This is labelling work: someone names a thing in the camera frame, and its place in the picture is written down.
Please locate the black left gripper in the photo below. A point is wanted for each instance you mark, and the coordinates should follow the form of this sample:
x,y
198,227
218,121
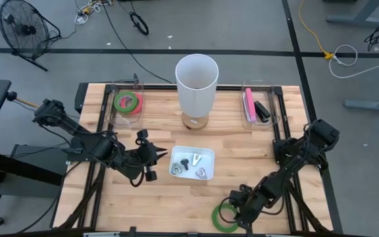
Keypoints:
x,y
145,154

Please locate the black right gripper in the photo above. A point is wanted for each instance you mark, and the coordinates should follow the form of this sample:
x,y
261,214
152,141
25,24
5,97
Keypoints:
x,y
252,200

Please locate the black staple remover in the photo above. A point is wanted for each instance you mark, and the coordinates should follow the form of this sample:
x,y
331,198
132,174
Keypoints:
x,y
185,163

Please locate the pale mint staple remover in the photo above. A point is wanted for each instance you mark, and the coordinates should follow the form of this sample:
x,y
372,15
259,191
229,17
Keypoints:
x,y
196,159

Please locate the lilac staple remover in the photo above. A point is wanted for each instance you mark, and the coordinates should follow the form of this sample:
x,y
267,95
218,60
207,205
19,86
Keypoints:
x,y
202,173

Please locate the white plastic tray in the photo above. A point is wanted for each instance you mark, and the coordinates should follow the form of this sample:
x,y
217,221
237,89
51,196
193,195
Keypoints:
x,y
209,154

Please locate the red tape roll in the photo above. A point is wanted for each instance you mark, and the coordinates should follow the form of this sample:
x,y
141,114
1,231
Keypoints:
x,y
139,104

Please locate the pink stapler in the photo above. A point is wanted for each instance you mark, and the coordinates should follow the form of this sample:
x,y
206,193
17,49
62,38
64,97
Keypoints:
x,y
250,105

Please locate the black stapler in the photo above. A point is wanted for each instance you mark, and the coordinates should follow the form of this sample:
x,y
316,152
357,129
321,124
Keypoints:
x,y
262,112

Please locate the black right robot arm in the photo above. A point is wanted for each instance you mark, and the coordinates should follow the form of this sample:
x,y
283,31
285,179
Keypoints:
x,y
294,154

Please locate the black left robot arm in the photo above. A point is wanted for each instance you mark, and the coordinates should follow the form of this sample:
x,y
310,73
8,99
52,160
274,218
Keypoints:
x,y
94,146

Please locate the clear plastic bin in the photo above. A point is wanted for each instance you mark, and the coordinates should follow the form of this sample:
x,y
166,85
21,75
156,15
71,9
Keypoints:
x,y
123,120
271,98

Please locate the white hanging cylinder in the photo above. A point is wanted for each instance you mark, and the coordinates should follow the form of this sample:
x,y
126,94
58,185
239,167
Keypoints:
x,y
196,89

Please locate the black knob wooden stick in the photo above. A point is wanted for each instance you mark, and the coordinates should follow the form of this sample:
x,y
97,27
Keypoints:
x,y
12,96

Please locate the grey desk leg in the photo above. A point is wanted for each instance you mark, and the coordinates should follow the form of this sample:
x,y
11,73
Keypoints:
x,y
367,104
357,18

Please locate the black floor fan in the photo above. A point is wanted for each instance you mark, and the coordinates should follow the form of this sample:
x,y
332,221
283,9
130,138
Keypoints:
x,y
23,29

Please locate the black metal table frame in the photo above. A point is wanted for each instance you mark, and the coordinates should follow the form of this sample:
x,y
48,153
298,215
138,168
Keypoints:
x,y
102,115

